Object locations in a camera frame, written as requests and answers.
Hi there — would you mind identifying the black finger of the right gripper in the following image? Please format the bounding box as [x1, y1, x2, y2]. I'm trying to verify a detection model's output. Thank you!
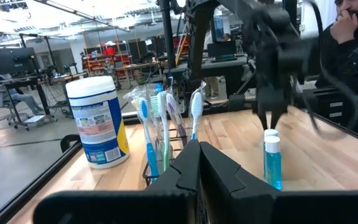
[270, 105, 288, 129]
[256, 105, 270, 131]

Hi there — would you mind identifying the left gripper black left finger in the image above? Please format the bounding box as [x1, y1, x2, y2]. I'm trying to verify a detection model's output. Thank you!
[147, 139, 203, 192]

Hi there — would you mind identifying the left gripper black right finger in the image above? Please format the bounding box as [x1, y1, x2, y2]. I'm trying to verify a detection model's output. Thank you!
[200, 141, 280, 192]

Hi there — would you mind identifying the teal mouthwash bottle white cap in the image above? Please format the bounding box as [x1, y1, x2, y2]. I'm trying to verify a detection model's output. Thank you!
[264, 135, 283, 191]
[263, 128, 280, 139]

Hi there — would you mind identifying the blue toothbrush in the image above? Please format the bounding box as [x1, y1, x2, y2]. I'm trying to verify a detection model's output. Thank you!
[136, 95, 161, 184]
[188, 81, 207, 141]

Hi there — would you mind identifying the green toothbrush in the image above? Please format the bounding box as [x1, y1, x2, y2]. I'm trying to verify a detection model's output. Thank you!
[149, 89, 172, 172]

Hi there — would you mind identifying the purple toothbrush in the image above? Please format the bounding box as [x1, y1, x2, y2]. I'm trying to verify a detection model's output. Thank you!
[165, 91, 188, 149]

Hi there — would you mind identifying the black desk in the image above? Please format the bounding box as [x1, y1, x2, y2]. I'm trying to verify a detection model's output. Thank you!
[163, 54, 251, 94]

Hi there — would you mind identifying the black laptop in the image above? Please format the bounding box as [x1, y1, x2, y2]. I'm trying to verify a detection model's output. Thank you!
[206, 40, 238, 63]

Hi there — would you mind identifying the person at desk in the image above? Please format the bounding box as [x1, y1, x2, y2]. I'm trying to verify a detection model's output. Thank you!
[314, 0, 358, 97]

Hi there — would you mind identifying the white blue wipes canister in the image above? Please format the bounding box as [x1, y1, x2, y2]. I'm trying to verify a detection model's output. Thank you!
[65, 75, 131, 170]

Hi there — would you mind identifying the red storage shelf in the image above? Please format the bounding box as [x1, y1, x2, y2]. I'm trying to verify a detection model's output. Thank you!
[82, 46, 134, 75]

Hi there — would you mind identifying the person seated in chair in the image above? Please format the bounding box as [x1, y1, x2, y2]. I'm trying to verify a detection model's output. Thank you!
[0, 73, 45, 116]

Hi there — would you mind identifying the black wheeled cart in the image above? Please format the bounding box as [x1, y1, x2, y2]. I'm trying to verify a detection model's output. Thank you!
[0, 74, 58, 124]

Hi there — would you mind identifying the large black monitor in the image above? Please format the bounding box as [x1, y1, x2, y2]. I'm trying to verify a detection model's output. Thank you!
[0, 47, 39, 76]

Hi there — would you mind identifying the black wire rack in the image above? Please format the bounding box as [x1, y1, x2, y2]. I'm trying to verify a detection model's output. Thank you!
[141, 124, 198, 188]

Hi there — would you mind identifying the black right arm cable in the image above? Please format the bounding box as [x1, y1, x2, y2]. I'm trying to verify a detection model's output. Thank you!
[303, 0, 358, 139]

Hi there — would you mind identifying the black frame clamp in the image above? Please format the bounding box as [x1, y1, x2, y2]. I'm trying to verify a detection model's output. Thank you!
[60, 134, 83, 154]

